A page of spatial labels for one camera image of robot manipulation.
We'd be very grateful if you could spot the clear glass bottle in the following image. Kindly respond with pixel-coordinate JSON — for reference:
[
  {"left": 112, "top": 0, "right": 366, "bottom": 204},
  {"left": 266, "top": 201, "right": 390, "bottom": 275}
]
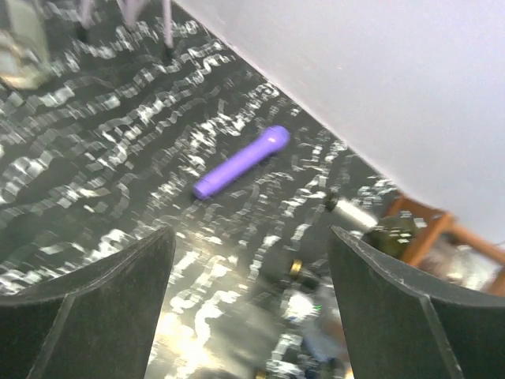
[{"left": 1, "top": 0, "right": 51, "bottom": 90}]

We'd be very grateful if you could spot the dark wine bottle silver cap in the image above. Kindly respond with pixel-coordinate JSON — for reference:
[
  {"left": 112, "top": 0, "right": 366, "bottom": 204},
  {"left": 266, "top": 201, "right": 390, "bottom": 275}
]
[{"left": 324, "top": 191, "right": 420, "bottom": 259}]

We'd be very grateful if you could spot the purple toy microphone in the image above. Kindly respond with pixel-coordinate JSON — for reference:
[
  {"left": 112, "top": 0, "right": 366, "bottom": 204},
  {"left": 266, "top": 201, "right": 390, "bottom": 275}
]
[{"left": 193, "top": 126, "right": 290, "bottom": 200}]

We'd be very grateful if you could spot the lilac music stand tripod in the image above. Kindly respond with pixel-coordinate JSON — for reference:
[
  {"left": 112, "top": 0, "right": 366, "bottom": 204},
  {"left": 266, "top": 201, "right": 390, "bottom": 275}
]
[{"left": 76, "top": 0, "right": 174, "bottom": 62}]

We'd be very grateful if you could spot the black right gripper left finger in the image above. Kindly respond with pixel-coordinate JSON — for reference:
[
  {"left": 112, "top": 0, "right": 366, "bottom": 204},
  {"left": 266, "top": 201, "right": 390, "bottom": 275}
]
[{"left": 1, "top": 227, "right": 176, "bottom": 379}]

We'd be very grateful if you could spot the dark bottle brown label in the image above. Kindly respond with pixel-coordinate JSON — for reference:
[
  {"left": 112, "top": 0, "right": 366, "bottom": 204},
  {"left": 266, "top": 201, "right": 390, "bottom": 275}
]
[{"left": 289, "top": 258, "right": 320, "bottom": 291}]

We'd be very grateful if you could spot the brown wooden wine rack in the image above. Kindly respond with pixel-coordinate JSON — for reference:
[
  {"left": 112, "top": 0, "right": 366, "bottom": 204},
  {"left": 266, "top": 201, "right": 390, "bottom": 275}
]
[{"left": 388, "top": 195, "right": 505, "bottom": 297}]

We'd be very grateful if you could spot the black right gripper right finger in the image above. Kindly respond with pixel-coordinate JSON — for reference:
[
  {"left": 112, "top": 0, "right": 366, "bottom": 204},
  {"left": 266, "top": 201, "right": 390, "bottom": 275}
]
[{"left": 329, "top": 227, "right": 504, "bottom": 379}]

